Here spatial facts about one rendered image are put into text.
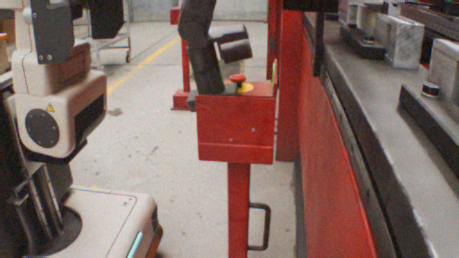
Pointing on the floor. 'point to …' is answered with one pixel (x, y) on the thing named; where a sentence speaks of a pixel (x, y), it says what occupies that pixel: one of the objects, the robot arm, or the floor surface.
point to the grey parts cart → (108, 41)
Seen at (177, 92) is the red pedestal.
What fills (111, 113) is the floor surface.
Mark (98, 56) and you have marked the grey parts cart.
